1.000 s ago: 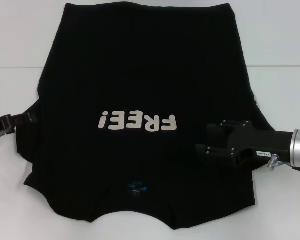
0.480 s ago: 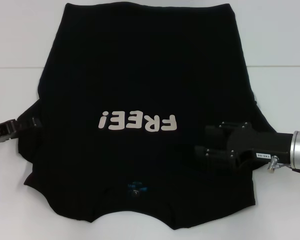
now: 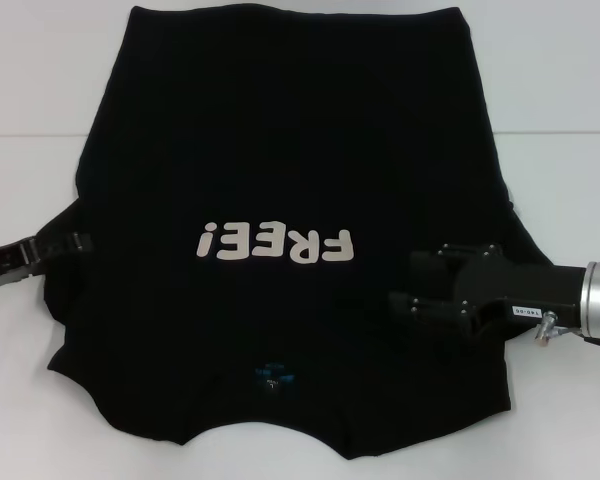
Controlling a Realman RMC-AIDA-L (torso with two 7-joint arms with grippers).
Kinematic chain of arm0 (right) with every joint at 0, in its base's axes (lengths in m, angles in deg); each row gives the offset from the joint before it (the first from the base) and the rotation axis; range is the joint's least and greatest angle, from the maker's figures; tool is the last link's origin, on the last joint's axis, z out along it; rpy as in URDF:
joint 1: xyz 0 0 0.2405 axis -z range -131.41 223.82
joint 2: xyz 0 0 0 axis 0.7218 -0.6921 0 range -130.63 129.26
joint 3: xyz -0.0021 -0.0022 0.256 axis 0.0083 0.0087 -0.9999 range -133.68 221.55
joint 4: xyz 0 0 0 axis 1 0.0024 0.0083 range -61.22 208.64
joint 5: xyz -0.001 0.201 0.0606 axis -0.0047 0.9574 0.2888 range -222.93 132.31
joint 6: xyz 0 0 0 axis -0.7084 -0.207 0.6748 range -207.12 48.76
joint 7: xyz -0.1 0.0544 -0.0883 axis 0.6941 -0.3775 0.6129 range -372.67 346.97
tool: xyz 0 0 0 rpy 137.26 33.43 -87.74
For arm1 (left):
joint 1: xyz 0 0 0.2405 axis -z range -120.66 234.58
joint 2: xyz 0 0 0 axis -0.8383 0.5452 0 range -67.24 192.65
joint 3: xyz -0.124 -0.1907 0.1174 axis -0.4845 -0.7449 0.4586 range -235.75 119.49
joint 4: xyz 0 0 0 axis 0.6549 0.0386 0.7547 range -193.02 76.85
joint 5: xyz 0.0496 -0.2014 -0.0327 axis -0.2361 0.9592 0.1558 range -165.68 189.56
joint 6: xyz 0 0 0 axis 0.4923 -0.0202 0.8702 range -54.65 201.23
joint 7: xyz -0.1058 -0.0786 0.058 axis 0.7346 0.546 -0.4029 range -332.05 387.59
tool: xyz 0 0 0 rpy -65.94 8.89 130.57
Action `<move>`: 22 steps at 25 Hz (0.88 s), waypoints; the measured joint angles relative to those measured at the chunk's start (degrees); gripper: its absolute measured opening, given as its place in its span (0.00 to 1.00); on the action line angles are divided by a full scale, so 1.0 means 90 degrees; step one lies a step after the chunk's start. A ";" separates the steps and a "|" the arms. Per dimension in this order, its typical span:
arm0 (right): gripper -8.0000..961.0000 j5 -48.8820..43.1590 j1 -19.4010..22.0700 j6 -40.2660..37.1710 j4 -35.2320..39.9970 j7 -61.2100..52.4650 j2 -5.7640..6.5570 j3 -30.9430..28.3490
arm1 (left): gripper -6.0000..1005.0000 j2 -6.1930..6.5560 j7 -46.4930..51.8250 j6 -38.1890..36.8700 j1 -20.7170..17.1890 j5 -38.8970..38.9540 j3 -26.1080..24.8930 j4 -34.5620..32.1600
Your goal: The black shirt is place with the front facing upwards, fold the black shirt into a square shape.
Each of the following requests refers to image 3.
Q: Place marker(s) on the black shirt with FREE print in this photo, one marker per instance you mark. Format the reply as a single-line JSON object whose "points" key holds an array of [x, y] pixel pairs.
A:
{"points": [[300, 150]]}

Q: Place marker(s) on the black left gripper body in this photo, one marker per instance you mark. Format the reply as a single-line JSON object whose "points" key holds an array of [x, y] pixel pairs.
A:
{"points": [[2, 260]]}

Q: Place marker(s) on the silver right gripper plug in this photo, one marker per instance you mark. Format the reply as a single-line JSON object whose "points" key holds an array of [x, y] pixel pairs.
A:
{"points": [[546, 331]]}

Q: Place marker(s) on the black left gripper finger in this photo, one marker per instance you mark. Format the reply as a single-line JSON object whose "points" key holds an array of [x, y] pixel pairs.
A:
{"points": [[55, 245]]}

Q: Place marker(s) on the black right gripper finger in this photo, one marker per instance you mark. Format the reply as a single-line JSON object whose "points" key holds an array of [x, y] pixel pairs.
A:
{"points": [[427, 312], [432, 265]]}

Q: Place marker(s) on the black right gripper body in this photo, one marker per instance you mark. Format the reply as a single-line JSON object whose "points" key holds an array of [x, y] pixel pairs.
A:
{"points": [[525, 292]]}

